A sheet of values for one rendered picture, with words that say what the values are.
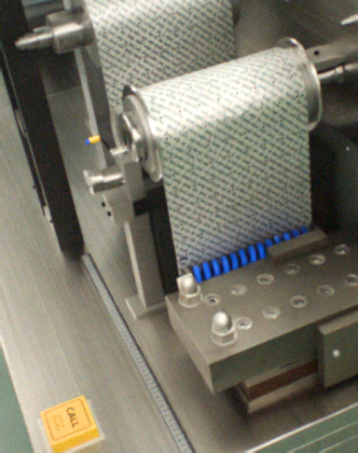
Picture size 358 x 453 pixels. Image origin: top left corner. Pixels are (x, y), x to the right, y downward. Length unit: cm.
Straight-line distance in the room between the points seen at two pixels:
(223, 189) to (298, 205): 15
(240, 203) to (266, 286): 13
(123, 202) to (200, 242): 13
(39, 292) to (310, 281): 53
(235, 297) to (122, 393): 23
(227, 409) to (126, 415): 15
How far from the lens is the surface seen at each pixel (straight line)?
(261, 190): 115
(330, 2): 118
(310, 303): 109
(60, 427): 114
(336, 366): 112
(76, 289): 139
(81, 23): 125
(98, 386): 121
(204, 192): 111
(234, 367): 105
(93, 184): 113
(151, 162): 106
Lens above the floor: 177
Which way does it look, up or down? 35 degrees down
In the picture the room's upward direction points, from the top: 9 degrees counter-clockwise
